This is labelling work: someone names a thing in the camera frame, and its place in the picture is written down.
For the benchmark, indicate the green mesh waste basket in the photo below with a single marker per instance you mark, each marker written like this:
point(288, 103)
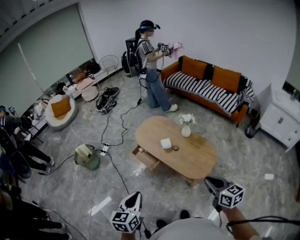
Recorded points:
point(93, 161)

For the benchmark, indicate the white cabinet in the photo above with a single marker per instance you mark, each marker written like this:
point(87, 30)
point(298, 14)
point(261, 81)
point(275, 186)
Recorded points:
point(276, 119)

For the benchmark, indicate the white round side table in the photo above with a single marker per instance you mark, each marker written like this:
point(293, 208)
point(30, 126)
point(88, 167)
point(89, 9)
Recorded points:
point(90, 93)

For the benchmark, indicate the black white striped blanket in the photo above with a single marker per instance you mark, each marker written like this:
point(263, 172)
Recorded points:
point(206, 90)

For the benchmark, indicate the pink round side table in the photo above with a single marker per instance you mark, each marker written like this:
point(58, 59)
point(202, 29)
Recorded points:
point(85, 83)

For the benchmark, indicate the person's white shirt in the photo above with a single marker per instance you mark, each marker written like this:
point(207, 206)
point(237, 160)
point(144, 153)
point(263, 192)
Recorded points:
point(192, 230)

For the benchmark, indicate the black open bag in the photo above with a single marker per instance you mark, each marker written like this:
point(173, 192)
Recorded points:
point(106, 99)

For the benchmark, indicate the black tower cabinet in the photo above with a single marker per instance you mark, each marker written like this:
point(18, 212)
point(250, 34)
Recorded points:
point(130, 44)

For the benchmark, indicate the small wooden block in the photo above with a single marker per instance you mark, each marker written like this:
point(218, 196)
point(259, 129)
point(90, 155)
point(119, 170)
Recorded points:
point(141, 149)

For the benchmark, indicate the small black bin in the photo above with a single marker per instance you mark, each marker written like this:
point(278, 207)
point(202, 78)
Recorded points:
point(252, 131)

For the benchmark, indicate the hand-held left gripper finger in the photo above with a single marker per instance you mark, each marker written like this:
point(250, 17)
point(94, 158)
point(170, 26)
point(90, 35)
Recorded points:
point(138, 204)
point(127, 203)

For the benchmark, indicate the black handbag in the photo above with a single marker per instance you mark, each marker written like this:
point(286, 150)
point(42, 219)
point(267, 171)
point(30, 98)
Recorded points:
point(93, 68)

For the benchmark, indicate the wooden coffee table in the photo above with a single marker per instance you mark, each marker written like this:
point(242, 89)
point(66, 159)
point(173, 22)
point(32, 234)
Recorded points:
point(194, 161)

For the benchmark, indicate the white ceramic vase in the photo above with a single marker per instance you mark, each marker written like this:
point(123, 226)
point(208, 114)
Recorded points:
point(186, 131)

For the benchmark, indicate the white flower bouquet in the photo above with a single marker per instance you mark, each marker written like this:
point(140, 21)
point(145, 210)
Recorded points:
point(186, 119)

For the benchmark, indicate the orange square cushion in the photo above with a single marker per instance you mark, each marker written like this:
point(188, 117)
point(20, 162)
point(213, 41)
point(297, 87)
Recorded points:
point(61, 107)

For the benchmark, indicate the white round bean bag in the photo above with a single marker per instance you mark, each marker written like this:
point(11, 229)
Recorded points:
point(70, 116)

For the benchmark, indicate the white power strip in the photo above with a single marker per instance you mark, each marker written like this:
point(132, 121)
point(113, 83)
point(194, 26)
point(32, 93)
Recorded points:
point(105, 150)

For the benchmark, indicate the grey roller blind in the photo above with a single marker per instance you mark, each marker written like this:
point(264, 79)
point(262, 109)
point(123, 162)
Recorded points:
point(47, 54)

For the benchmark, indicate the orange sofa cushion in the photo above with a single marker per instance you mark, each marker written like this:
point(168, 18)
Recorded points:
point(226, 79)
point(193, 67)

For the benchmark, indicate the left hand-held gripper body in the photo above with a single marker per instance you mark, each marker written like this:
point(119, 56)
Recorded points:
point(125, 221)

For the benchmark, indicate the pink cloth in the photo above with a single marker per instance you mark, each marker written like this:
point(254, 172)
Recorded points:
point(175, 49)

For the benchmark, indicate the person's left leg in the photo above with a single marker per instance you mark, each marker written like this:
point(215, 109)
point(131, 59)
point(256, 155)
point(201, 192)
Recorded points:
point(161, 224)

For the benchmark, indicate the beige crumpled paper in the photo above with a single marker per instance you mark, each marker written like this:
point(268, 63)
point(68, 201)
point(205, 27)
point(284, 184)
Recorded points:
point(83, 153)

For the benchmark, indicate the person's right forearm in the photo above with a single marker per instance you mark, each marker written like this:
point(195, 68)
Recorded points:
point(239, 222)

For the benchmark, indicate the person's leg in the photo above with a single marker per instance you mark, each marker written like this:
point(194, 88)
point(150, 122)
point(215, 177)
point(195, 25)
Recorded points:
point(185, 214)
point(161, 224)

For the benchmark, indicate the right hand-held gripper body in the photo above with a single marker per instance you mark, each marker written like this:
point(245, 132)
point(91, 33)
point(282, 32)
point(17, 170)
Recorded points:
point(230, 197)

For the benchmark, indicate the white tissue box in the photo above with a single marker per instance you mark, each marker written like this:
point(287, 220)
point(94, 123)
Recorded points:
point(166, 143)

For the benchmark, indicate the orange sofa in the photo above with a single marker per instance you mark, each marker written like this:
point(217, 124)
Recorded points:
point(171, 68)

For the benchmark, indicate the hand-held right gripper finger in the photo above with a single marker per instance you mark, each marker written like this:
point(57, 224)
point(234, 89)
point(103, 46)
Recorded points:
point(212, 189)
point(219, 181)

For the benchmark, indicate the person's right leg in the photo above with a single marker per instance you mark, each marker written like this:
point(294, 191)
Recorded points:
point(185, 214)

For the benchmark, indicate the white paper sheet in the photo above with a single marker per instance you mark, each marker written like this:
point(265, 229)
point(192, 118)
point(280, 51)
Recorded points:
point(269, 176)

